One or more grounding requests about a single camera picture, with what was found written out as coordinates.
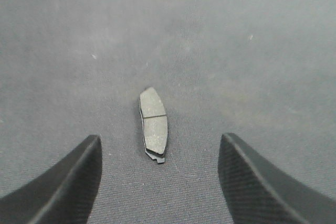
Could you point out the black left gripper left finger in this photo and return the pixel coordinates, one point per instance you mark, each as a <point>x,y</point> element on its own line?
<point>63,194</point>

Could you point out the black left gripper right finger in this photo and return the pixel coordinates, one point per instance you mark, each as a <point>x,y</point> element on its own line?
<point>257,191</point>

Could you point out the grey brake pad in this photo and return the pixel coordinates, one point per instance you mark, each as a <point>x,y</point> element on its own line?
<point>154,124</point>

